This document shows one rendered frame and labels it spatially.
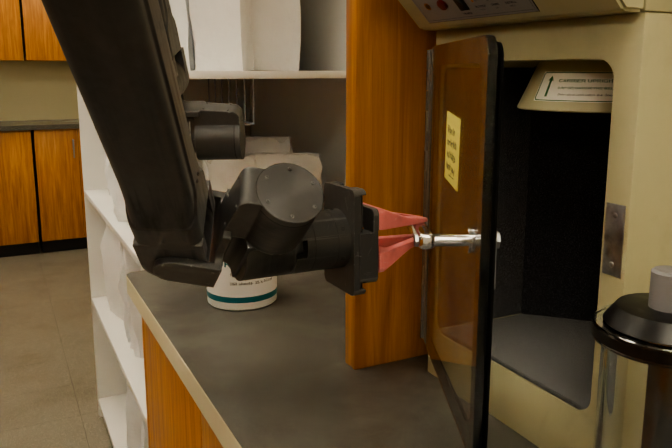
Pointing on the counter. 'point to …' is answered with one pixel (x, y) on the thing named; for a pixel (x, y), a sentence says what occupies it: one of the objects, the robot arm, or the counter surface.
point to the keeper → (613, 239)
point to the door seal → (493, 241)
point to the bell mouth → (570, 87)
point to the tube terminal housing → (574, 32)
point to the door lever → (424, 238)
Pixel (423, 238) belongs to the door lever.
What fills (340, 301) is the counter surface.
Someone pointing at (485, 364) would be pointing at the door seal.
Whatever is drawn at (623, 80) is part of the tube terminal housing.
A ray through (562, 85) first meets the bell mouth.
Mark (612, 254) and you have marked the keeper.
